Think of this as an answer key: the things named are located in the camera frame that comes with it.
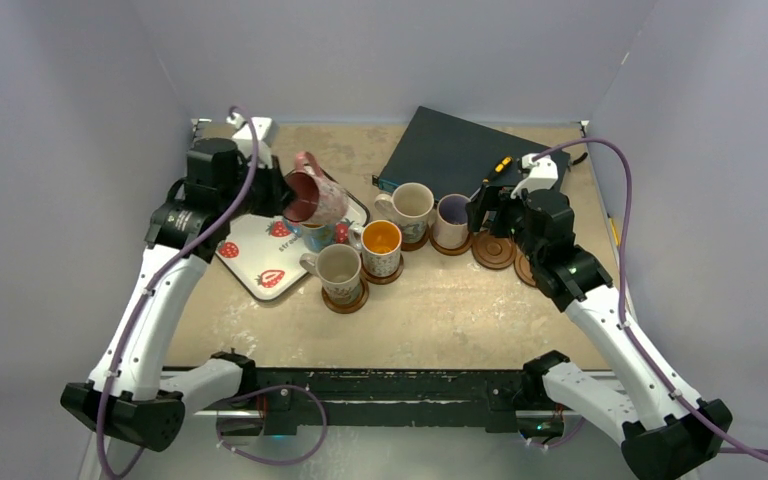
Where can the beige cream mug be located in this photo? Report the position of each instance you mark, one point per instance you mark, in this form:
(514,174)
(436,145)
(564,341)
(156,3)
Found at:
(338,268)

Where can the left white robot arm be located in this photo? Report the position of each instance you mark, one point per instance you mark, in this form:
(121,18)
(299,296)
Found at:
(124,397)

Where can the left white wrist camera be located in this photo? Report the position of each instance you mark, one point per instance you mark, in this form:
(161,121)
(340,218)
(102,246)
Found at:
(257,132)

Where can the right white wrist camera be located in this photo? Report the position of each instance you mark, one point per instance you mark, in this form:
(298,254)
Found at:
(538,173)

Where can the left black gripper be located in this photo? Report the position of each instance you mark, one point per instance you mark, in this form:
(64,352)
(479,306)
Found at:
(280,195)

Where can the pink inside dark mug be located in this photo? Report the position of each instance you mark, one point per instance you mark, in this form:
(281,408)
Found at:
(318,199)

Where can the wooden coaster one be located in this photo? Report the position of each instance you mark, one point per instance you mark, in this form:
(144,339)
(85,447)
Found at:
(419,243)

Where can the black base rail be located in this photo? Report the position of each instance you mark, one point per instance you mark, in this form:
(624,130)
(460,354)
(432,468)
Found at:
(497,401)

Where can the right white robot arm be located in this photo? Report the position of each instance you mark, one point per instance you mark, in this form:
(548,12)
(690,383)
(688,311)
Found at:
(663,426)

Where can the white floral mug orange inside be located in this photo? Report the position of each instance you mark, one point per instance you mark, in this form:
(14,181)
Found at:
(379,245)

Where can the wooden coaster three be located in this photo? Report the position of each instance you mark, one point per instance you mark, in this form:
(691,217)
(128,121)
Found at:
(492,252)

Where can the wooden coaster five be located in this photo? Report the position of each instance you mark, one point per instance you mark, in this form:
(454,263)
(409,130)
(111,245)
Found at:
(383,280)

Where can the dark blue network switch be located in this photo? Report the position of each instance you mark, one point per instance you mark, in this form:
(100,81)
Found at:
(448,154)

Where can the wooden coaster six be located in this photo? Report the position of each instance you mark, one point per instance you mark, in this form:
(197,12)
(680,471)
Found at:
(352,307)

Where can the blue mug orange inside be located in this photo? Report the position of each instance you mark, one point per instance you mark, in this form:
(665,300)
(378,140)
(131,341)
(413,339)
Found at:
(315,237)

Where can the wooden coaster two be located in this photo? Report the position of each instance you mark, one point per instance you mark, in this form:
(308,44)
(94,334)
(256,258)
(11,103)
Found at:
(464,247)

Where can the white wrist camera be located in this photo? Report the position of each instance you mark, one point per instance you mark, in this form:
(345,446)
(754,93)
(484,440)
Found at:
(257,132)
(538,173)

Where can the cream white mug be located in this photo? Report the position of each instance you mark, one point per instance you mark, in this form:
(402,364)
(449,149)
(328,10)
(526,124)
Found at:
(409,207)

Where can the wooden coaster four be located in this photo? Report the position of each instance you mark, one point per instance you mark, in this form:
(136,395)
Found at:
(523,270)

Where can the purple inside pink mug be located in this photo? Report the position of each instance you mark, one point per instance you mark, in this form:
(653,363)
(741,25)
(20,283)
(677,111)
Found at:
(450,227)

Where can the yellow black screwdriver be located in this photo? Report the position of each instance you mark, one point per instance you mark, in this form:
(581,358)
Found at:
(497,171)

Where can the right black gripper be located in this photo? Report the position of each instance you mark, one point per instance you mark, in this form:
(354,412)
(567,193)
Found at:
(490,211)

